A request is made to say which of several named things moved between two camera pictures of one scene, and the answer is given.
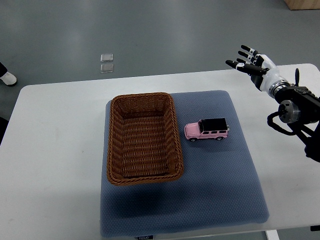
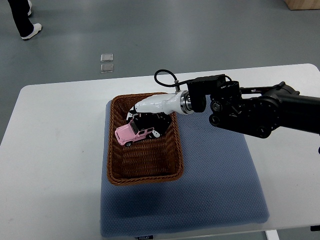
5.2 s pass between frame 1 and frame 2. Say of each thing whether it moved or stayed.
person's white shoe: moved
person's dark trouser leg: moved
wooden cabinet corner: stayed
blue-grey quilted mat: stayed
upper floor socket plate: stayed
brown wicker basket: stayed
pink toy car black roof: moved
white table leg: stayed
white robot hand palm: moved
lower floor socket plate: stayed
